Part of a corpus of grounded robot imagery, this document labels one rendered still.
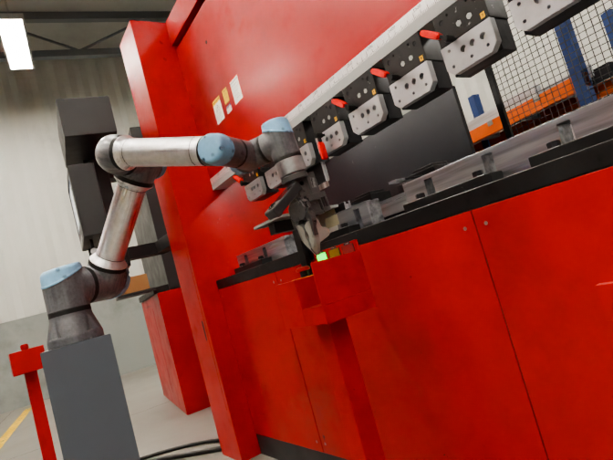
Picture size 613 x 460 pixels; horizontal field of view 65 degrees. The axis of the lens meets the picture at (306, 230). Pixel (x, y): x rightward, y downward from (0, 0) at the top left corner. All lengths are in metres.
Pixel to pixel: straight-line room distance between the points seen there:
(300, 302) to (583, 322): 0.63
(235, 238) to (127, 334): 6.26
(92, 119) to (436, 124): 1.69
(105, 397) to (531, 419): 1.10
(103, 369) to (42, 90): 8.35
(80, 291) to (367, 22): 1.16
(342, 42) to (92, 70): 8.37
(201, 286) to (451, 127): 1.38
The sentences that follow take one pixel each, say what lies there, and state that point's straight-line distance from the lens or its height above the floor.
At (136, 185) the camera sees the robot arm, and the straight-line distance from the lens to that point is 1.51.
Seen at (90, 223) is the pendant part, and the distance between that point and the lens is 2.53.
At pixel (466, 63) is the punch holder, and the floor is 1.18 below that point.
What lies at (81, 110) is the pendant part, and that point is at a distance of 2.73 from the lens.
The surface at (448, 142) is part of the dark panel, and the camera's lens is 2.04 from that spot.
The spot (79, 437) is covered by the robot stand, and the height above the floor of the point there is 0.53.
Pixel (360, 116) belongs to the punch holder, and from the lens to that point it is 1.58.
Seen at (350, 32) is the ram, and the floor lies 1.48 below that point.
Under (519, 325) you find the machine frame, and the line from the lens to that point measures 1.20.
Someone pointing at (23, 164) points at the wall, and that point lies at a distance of 9.15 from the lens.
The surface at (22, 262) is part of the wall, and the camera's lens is 8.78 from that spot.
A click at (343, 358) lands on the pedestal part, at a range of 1.26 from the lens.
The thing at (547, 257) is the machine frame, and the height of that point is 0.69.
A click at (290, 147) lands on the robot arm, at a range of 1.23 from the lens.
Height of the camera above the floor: 0.79
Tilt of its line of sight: 5 degrees up
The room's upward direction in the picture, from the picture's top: 16 degrees counter-clockwise
